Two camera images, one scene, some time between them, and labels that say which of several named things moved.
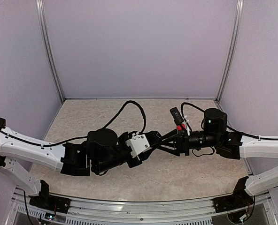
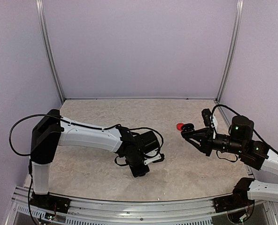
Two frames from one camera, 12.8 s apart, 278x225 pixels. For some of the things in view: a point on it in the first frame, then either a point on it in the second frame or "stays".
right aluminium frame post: (239, 13) stays
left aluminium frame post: (41, 11) stays
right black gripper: (182, 142) → (206, 140)
